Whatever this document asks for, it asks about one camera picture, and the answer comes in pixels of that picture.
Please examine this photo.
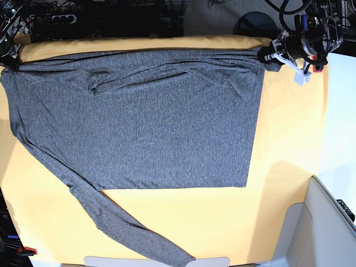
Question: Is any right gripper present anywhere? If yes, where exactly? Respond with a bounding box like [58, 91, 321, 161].
[1, 33, 20, 67]

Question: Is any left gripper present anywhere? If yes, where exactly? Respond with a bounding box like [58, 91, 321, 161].
[258, 31, 314, 74]

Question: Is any grey long-sleeve T-shirt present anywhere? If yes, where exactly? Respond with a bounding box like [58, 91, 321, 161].
[1, 49, 280, 266]

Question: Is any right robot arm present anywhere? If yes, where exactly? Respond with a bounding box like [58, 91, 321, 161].
[1, 0, 31, 71]

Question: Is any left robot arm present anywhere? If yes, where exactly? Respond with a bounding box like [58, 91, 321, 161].
[258, 1, 355, 79]

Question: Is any black round base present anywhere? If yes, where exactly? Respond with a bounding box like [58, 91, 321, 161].
[233, 12, 280, 39]

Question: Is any red clamp right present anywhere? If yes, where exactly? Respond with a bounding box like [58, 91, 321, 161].
[312, 54, 325, 73]

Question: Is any red clamp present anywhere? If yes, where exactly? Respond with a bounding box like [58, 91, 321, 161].
[16, 246, 37, 256]
[312, 54, 325, 73]

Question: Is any black remote on bin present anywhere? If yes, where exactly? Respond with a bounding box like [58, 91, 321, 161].
[337, 199, 355, 223]

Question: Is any white storage bin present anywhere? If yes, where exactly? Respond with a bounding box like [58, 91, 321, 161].
[270, 177, 355, 266]

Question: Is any red clamp left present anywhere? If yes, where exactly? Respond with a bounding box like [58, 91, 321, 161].
[16, 246, 37, 256]

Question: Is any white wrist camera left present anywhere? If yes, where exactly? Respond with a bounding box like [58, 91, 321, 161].
[294, 72, 311, 86]

